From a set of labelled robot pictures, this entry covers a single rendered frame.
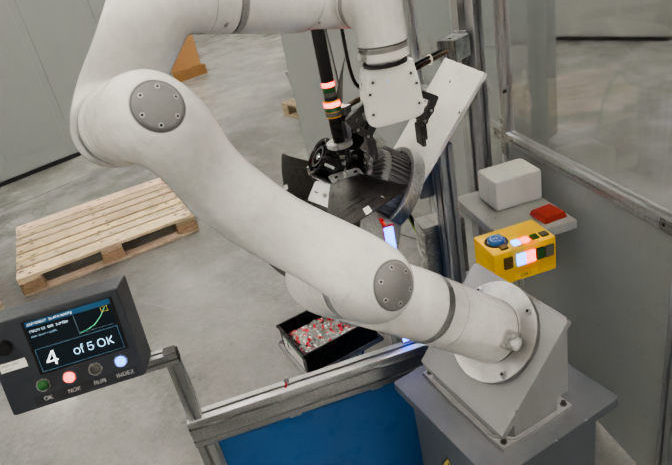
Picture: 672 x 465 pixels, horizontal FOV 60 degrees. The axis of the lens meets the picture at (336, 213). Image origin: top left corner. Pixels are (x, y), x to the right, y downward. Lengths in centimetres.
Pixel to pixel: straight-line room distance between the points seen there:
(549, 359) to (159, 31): 80
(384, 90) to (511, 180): 104
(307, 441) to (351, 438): 12
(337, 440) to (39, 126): 581
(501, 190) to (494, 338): 96
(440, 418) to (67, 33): 629
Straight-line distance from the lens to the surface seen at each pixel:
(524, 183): 199
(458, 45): 197
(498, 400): 112
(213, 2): 78
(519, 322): 111
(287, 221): 76
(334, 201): 148
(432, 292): 94
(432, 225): 198
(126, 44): 76
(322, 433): 156
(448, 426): 118
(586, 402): 123
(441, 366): 121
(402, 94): 100
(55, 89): 697
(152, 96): 64
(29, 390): 132
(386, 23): 95
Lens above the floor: 181
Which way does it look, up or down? 26 degrees down
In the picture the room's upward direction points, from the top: 12 degrees counter-clockwise
